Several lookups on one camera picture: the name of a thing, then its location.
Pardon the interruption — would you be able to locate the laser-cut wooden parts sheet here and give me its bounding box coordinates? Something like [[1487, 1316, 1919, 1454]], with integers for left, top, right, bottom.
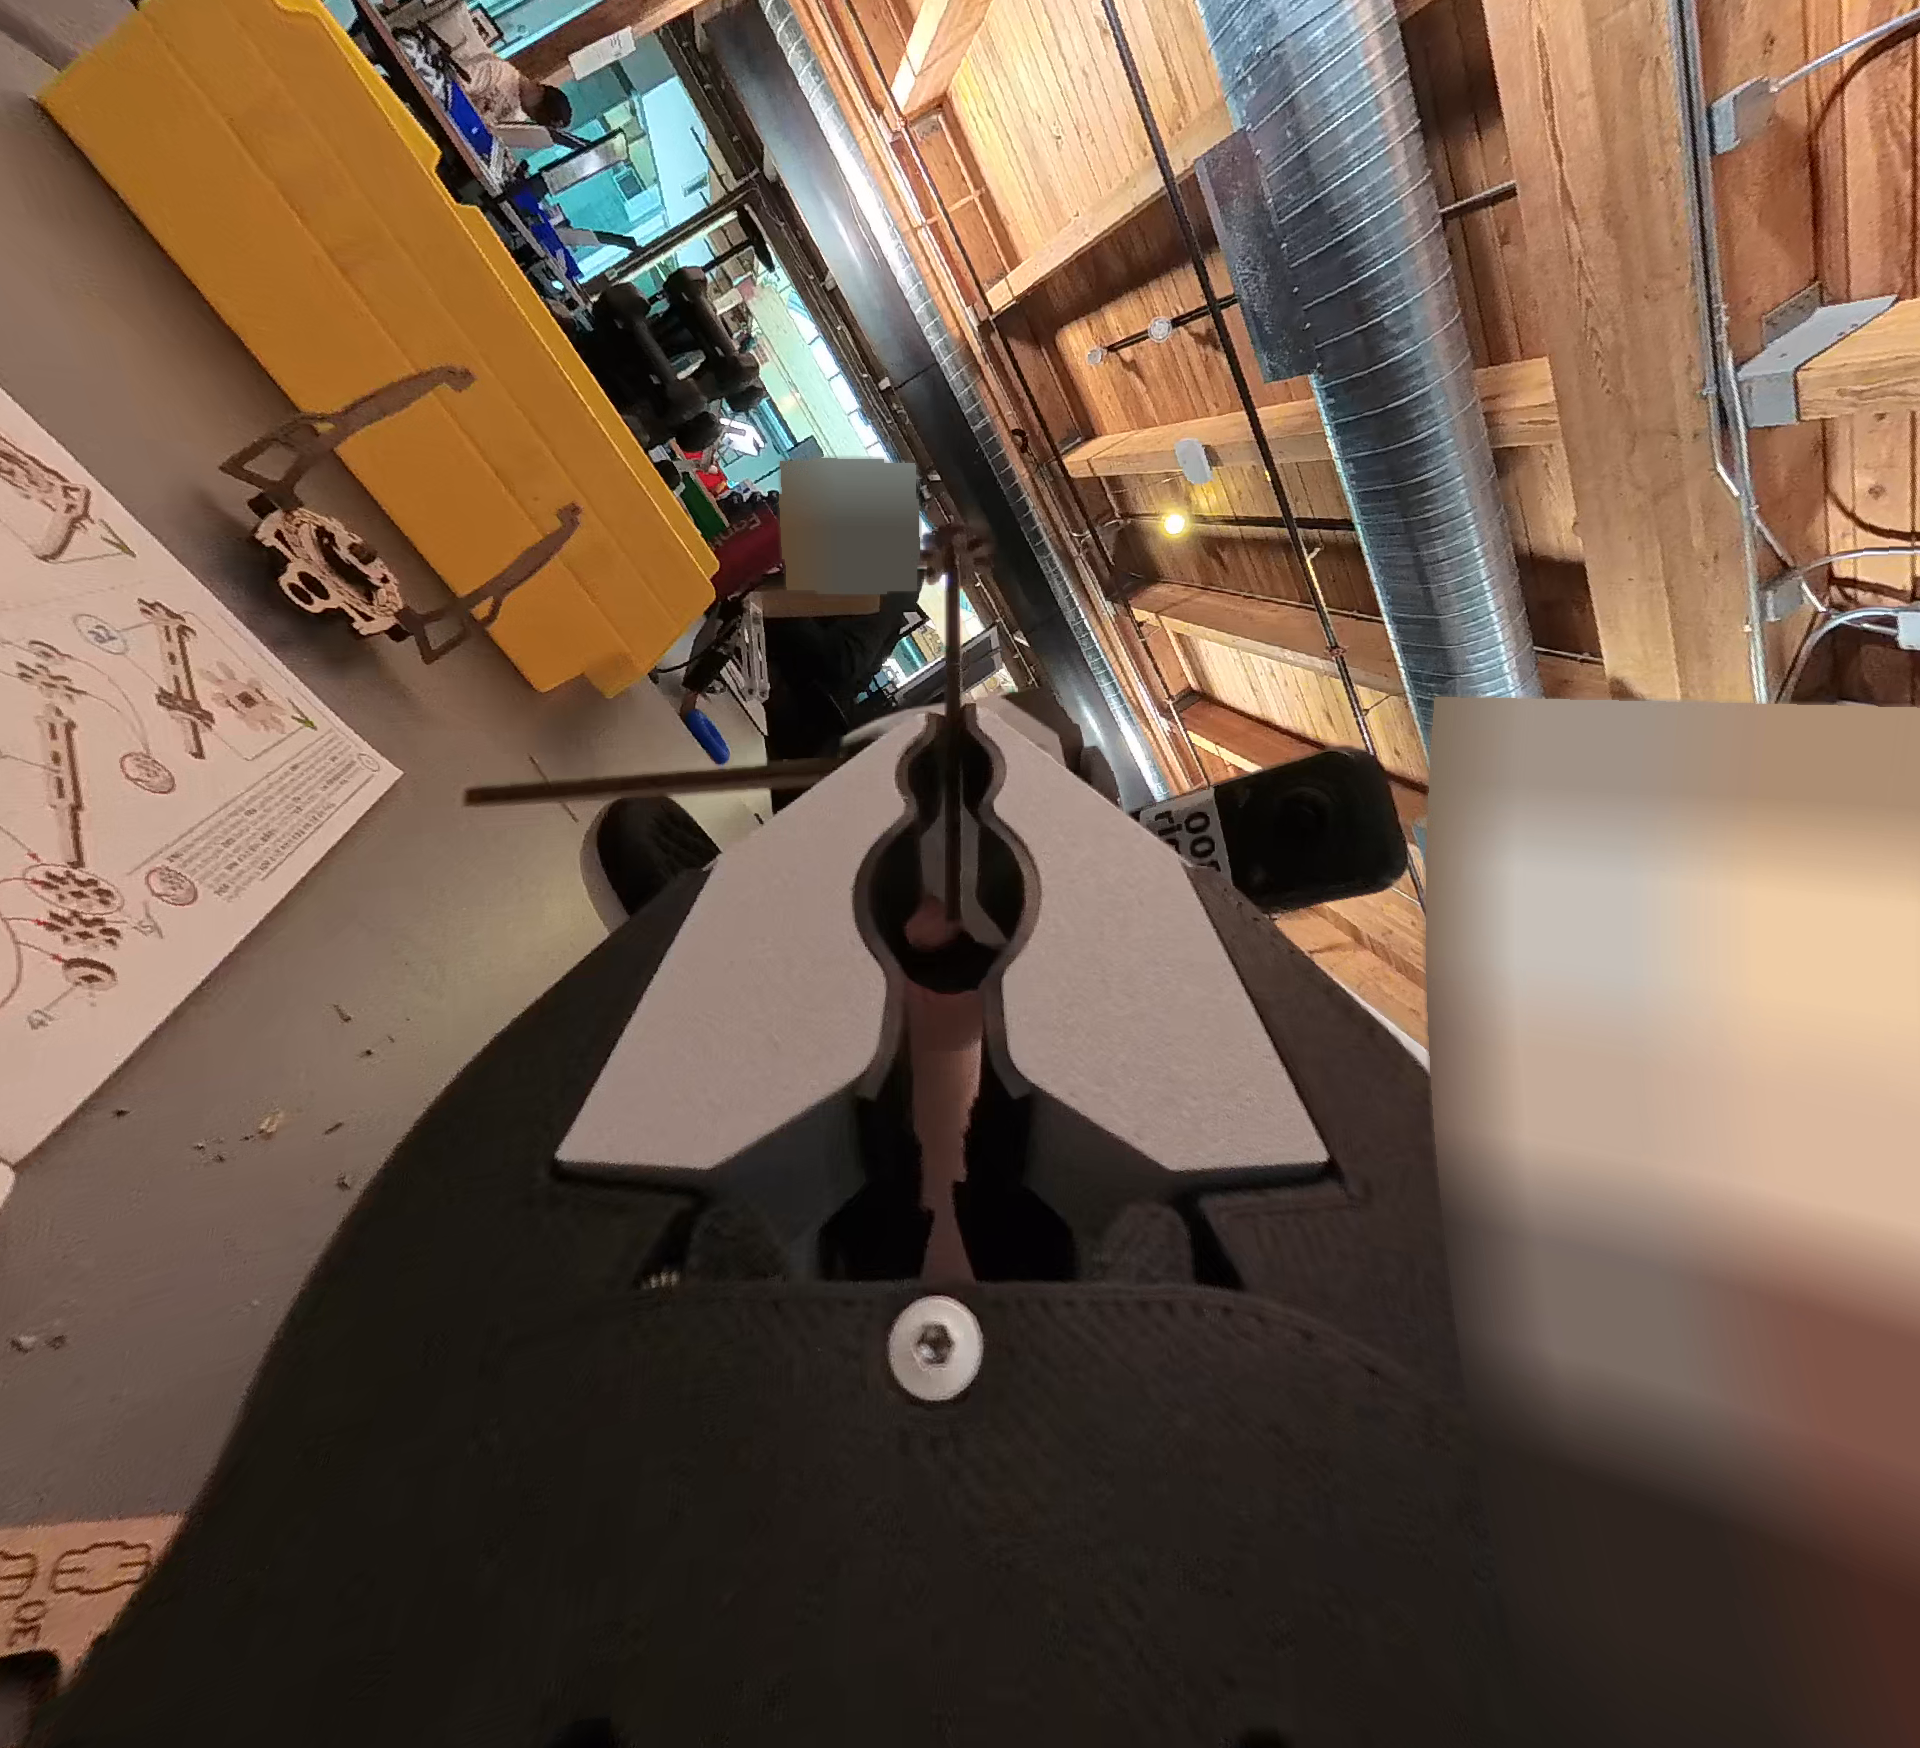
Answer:
[[0, 1512, 185, 1698]]

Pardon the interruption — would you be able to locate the grey metal beam bracket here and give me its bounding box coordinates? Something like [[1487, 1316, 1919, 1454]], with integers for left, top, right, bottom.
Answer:
[[1736, 296, 1902, 426]]

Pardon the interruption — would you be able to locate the paper instruction sheet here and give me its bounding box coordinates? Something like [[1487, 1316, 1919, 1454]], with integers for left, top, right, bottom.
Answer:
[[0, 386, 406, 1165]]

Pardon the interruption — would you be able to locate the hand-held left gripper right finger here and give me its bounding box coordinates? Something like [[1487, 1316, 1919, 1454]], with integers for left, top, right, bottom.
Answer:
[[968, 700, 1331, 1237]]

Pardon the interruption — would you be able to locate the black dumbbell rack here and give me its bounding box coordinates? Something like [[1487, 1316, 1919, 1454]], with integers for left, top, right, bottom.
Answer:
[[596, 264, 770, 447]]

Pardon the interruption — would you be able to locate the yellow plastic bin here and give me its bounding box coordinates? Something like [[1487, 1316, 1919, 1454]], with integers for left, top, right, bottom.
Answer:
[[37, 0, 725, 703]]

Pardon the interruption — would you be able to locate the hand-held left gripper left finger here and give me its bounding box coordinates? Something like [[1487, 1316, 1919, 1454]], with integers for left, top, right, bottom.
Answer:
[[553, 710, 945, 1240]]

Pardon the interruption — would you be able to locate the large silver ventilation duct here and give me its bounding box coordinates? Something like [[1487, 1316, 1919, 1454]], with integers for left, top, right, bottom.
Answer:
[[1143, 0, 1547, 730]]

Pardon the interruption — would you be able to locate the wooden model gear assembly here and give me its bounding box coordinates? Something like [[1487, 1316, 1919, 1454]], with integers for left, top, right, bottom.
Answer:
[[220, 365, 587, 665]]

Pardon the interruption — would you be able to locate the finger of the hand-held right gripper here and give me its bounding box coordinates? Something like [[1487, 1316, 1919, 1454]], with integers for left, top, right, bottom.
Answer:
[[977, 692, 1124, 812]]

